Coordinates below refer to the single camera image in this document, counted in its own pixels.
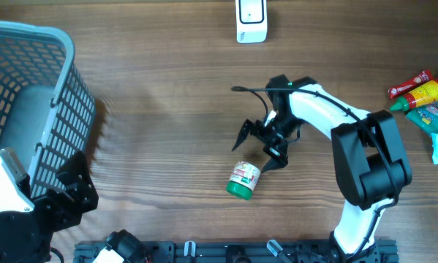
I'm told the green lid jar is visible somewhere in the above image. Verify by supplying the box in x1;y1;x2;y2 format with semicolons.
226;161;261;200

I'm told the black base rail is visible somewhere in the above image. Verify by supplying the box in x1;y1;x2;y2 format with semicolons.
73;239;399;263

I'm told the green 3M gloves packet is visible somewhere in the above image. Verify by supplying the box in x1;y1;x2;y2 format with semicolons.
404;54;438;136

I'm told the white barcode scanner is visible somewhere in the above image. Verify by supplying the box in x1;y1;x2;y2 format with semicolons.
235;0;268;44

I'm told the grey plastic mesh basket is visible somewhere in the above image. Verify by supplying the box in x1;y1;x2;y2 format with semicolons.
0;21;96;197

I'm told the green cap sauce bottle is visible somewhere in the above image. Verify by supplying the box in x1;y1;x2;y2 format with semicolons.
390;78;438;112

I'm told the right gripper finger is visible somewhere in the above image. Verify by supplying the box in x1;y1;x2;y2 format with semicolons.
232;120;255;151
262;145;288;173

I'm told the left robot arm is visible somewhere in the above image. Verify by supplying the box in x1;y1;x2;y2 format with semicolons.
0;149;99;262

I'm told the red sachet stick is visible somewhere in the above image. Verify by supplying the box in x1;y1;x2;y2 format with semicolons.
388;70;433;99

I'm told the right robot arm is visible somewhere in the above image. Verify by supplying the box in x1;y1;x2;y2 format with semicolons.
234;75;412;262

